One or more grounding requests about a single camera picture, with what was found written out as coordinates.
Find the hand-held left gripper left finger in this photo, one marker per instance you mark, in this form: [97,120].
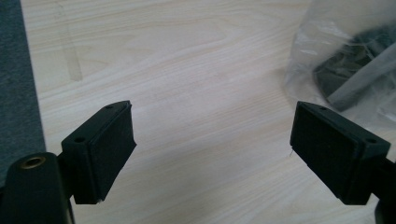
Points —
[102,149]

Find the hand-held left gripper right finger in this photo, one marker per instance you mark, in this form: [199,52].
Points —
[330,149]

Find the black box with yellow label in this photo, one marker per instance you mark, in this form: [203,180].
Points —
[345,71]

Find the clear plastic bag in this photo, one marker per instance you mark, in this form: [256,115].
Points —
[305,46]

